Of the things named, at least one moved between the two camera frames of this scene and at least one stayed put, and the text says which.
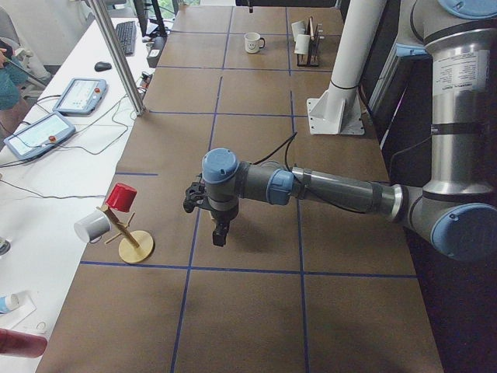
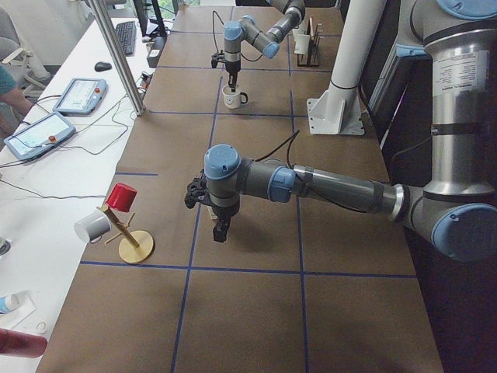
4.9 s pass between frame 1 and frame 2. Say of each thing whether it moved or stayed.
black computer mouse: stayed
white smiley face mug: moved
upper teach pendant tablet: stayed
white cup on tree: stayed
